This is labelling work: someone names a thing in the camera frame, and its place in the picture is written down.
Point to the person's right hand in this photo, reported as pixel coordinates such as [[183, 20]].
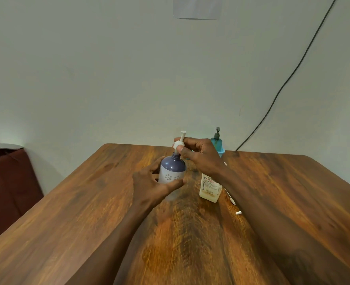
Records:
[[206, 158]]

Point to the person's left hand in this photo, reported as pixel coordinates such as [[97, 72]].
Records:
[[145, 186]]

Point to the person's left thumb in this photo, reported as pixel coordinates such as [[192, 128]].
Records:
[[173, 184]]

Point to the person's right thumb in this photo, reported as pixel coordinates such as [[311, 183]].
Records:
[[183, 151]]

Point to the white pump head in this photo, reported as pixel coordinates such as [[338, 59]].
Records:
[[181, 139]]

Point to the blue and white bottle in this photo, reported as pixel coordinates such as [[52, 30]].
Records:
[[172, 169]]

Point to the person's right forearm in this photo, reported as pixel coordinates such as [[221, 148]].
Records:
[[270, 222]]

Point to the person's left forearm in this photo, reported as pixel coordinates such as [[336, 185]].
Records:
[[118, 243]]

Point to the teal soap dispenser bottle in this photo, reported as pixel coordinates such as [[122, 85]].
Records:
[[216, 141]]

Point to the cream labelled refill bottle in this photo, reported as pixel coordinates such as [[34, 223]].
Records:
[[210, 189]]

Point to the light blue plastic holder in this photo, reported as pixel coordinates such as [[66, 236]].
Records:
[[221, 151]]

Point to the grey paper sheet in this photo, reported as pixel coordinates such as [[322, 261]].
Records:
[[197, 7]]

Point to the white round plate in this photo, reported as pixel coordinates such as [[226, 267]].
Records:
[[4, 146]]

